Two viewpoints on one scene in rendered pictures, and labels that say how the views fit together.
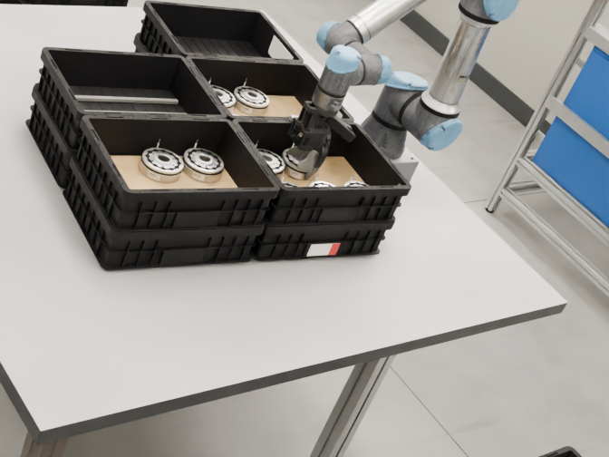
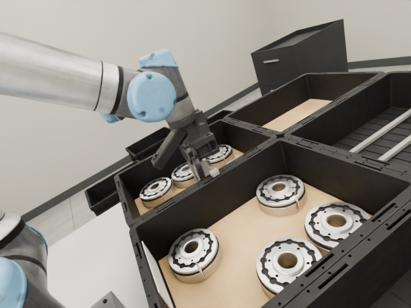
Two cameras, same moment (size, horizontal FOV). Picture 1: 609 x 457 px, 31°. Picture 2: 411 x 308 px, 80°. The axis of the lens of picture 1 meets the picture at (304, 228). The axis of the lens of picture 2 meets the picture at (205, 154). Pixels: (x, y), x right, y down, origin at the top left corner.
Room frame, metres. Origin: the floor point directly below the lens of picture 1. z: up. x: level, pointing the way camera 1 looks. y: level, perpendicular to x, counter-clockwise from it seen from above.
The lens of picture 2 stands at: (2.99, 0.34, 1.21)
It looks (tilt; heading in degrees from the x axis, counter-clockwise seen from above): 25 degrees down; 205
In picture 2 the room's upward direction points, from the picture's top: 22 degrees counter-clockwise
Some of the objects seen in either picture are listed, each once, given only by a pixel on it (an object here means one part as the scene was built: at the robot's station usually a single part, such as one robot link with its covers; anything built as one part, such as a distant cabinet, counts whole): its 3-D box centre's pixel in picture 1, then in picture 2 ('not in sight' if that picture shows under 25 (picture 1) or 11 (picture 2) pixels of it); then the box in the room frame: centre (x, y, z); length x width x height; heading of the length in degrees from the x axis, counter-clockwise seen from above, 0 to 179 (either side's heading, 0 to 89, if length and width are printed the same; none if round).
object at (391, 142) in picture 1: (385, 130); not in sight; (2.90, -0.10, 0.85); 0.15 x 0.15 x 0.10
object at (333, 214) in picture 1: (314, 173); (195, 176); (2.46, 0.03, 0.87); 0.40 x 0.30 x 0.11; 132
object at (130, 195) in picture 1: (180, 157); (296, 100); (2.19, 0.33, 0.92); 0.40 x 0.30 x 0.02; 132
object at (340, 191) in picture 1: (321, 157); (188, 161); (2.46, 0.03, 0.92); 0.40 x 0.30 x 0.02; 132
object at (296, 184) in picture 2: not in sight; (279, 189); (2.55, 0.26, 0.86); 0.10 x 0.10 x 0.01
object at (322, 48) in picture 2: not in sight; (303, 88); (0.67, 0.39, 0.45); 0.62 x 0.45 x 0.90; 139
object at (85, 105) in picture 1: (129, 103); (402, 132); (2.42, 0.53, 0.87); 0.40 x 0.30 x 0.11; 132
